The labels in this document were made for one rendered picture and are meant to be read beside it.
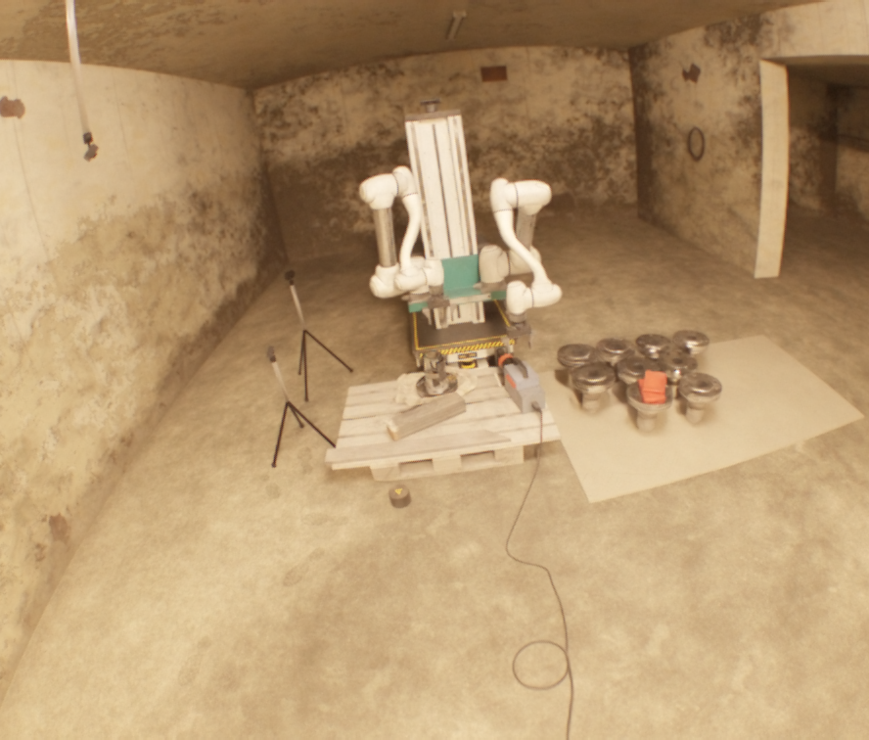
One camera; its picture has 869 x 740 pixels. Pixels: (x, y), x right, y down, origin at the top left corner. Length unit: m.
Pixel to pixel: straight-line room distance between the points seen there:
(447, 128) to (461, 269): 0.93
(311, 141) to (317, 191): 0.82
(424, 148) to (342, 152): 4.39
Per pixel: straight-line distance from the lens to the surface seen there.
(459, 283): 3.02
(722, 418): 2.88
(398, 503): 2.24
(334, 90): 7.31
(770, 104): 5.44
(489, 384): 2.78
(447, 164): 2.95
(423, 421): 2.44
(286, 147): 7.44
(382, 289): 2.73
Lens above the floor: 1.62
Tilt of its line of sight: 29 degrees down
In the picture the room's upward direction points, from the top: 9 degrees counter-clockwise
